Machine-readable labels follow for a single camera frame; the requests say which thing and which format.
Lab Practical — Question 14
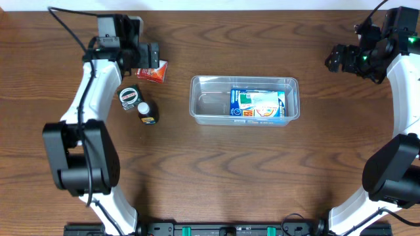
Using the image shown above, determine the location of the red orange medicine box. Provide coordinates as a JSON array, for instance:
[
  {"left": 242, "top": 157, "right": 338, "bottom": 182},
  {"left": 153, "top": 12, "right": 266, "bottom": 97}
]
[{"left": 136, "top": 60, "right": 168, "bottom": 84}]

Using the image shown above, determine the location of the clear plastic container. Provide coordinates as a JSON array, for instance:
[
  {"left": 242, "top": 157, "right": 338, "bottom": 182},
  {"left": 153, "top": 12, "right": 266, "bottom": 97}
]
[{"left": 189, "top": 75, "right": 300, "bottom": 127}]

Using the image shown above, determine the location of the blue Kool Fever box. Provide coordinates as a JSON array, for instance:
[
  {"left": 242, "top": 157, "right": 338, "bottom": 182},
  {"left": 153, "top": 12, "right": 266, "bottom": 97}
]
[{"left": 230, "top": 88, "right": 286, "bottom": 117}]

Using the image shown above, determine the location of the white green Panadol box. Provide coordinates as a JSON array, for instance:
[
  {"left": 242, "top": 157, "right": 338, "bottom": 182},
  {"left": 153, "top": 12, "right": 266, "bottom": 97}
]
[{"left": 238, "top": 92, "right": 278, "bottom": 110}]

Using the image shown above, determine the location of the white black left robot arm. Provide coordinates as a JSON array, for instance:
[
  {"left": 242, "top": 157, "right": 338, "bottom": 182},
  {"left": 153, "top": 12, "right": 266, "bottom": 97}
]
[{"left": 42, "top": 14, "right": 159, "bottom": 235}]

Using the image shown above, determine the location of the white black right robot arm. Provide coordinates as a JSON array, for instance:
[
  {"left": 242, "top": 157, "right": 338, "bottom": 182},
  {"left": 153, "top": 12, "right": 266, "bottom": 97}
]
[{"left": 313, "top": 7, "right": 419, "bottom": 235}]

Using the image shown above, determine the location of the dark green round-logo box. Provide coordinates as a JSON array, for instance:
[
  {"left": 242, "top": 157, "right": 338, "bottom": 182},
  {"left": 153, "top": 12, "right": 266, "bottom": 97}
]
[{"left": 117, "top": 85, "right": 144, "bottom": 111}]

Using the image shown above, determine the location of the dark bottle white cap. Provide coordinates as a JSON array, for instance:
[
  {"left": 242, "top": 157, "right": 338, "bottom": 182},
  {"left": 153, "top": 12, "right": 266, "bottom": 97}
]
[{"left": 137, "top": 102, "right": 159, "bottom": 125}]

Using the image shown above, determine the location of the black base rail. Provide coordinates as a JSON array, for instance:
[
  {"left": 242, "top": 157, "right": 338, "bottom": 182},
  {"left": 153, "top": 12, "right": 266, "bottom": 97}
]
[{"left": 63, "top": 220, "right": 393, "bottom": 236}]

